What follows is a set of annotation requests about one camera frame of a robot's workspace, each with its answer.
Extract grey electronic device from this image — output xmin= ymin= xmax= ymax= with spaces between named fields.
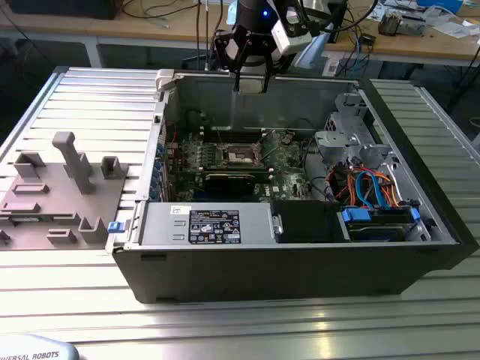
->
xmin=397 ymin=16 xmax=428 ymax=38

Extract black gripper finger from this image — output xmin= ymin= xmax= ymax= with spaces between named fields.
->
xmin=249 ymin=32 xmax=281 ymax=95
xmin=213 ymin=31 xmax=251 ymax=94

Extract blue data wire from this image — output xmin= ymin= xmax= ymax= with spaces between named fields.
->
xmin=354 ymin=170 xmax=389 ymax=211

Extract black PC case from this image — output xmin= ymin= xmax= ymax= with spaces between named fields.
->
xmin=111 ymin=68 xmax=480 ymax=305

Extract silver hard disk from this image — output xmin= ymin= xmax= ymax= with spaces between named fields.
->
xmin=346 ymin=221 xmax=410 ymax=243

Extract blue cardboard box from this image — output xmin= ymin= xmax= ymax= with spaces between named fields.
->
xmin=415 ymin=0 xmax=464 ymax=14

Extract green motherboard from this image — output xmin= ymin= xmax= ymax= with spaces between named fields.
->
xmin=164 ymin=129 xmax=320 ymax=203

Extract grey metal case bracket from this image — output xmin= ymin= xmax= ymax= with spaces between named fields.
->
xmin=325 ymin=91 xmax=373 ymax=137

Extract blue disk carrier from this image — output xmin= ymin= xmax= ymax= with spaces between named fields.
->
xmin=335 ymin=205 xmax=421 ymax=243

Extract metal socket cover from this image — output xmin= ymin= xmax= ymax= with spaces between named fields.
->
xmin=254 ymin=129 xmax=288 ymax=168

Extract grey parts rack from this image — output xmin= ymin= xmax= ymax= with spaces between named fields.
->
xmin=0 ymin=130 xmax=131 ymax=251

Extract white paper sheets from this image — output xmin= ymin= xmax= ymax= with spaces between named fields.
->
xmin=430 ymin=20 xmax=480 ymax=41

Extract blue expansion card retainer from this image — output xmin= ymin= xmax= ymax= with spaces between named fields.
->
xmin=148 ymin=142 xmax=166 ymax=200

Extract CPU cooler heatsink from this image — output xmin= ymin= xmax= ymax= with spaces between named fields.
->
xmin=377 ymin=10 xmax=404 ymax=38

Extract orange wire bundle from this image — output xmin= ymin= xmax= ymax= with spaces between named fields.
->
xmin=374 ymin=172 xmax=402 ymax=207
xmin=329 ymin=164 xmax=357 ymax=206

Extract black graphics card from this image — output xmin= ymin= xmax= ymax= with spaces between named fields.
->
xmin=196 ymin=169 xmax=273 ymax=197

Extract pale blue teach pendant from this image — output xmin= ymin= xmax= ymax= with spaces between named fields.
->
xmin=0 ymin=333 xmax=81 ymax=360

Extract wooden desk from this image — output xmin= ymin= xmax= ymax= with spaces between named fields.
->
xmin=0 ymin=0 xmax=233 ymax=68
xmin=322 ymin=0 xmax=480 ymax=68

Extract grey metal drive cage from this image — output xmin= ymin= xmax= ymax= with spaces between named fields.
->
xmin=313 ymin=129 xmax=395 ymax=166

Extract metal locking lever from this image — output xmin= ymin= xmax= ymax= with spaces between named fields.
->
xmin=210 ymin=115 xmax=227 ymax=149

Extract CPU socket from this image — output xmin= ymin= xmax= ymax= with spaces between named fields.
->
xmin=220 ymin=142 xmax=266 ymax=169

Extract grey power supply unit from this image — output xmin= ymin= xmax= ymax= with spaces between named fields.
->
xmin=129 ymin=201 xmax=283 ymax=248

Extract grey case latch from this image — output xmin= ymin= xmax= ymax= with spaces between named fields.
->
xmin=154 ymin=69 xmax=177 ymax=93

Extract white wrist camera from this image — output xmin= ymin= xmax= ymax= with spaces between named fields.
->
xmin=270 ymin=9 xmax=313 ymax=56

